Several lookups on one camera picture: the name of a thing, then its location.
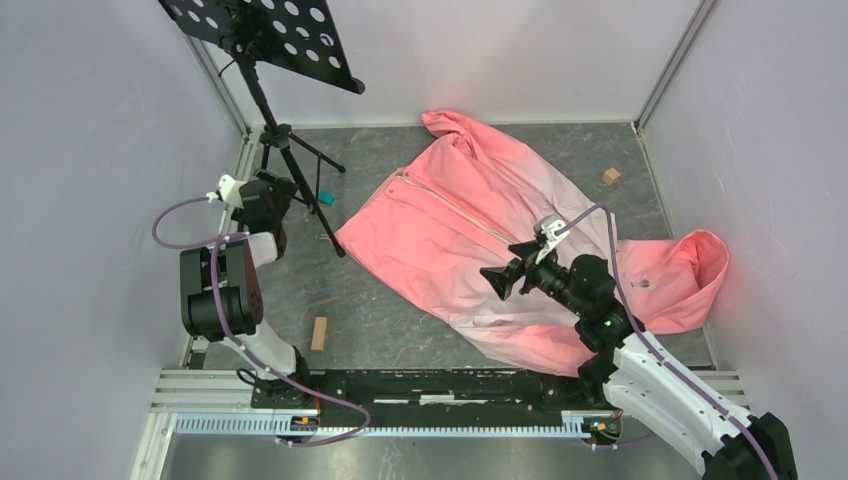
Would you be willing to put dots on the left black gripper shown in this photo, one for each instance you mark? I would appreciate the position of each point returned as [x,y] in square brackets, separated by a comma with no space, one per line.
[283,189]

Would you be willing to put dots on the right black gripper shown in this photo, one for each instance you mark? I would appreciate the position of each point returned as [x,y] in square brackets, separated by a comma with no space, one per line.
[503,278]

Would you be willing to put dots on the pink zip jacket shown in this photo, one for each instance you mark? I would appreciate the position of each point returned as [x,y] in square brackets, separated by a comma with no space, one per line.
[432,225]

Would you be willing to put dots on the black perforated music stand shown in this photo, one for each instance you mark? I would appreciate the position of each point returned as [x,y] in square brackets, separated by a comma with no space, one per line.
[297,36]

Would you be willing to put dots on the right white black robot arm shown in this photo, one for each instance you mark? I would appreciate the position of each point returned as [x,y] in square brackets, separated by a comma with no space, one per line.
[631,372]

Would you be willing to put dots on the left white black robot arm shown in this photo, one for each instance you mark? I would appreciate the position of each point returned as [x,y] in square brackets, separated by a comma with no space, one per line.
[221,298]

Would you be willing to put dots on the small teal block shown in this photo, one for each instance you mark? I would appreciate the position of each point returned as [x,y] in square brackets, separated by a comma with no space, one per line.
[325,197]

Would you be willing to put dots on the small wooden cube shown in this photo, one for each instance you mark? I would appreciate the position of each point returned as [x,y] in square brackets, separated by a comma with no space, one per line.
[611,176]

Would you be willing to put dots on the long wooden block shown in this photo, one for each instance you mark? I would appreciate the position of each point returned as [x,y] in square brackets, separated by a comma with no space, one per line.
[319,334]

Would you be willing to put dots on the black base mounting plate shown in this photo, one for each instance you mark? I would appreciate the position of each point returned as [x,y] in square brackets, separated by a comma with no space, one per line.
[403,398]

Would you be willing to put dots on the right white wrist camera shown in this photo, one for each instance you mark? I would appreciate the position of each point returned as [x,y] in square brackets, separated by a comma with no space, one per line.
[549,233]

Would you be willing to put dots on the white slotted cable duct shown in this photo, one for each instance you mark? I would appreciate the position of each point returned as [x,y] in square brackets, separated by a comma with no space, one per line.
[289,426]

